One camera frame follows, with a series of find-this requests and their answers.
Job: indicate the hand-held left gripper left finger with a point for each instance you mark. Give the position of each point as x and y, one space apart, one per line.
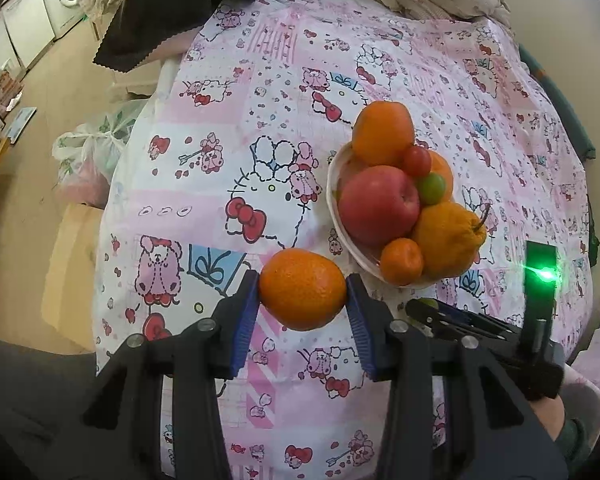
244 325

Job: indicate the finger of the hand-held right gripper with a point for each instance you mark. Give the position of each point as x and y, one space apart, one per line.
467 334
460 317

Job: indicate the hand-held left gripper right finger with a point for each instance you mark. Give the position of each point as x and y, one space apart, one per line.
365 330

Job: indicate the green cherry tomato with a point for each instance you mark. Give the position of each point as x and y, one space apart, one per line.
428 303
431 188

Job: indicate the smooth round orange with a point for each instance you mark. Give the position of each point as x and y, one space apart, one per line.
302 290

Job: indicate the knobbed orange with stem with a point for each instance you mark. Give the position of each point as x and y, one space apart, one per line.
445 242

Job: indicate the small tangerine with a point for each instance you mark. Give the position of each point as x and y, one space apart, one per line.
401 261
444 169

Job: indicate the white fruit plate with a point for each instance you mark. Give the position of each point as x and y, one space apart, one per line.
355 252

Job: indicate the red cherry tomato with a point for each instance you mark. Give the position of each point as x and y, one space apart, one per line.
417 161

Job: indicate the person's right forearm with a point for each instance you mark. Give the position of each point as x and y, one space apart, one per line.
550 420

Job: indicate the red apple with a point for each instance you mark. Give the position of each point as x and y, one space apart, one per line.
377 205

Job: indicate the cardboard box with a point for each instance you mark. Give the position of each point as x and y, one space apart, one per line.
75 265

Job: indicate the pink cartoon printed blanket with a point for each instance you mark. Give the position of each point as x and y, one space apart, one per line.
230 135

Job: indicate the bumpy round orange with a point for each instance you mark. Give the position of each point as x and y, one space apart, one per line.
382 132

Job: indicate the white plastic bag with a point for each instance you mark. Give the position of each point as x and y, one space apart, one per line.
95 155

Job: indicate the person's dark trouser leg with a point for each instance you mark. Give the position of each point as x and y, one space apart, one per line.
30 410

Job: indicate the black zigzag-edged cloth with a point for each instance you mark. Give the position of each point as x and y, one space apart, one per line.
155 10

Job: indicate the white cabinet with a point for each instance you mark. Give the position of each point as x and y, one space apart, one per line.
27 30

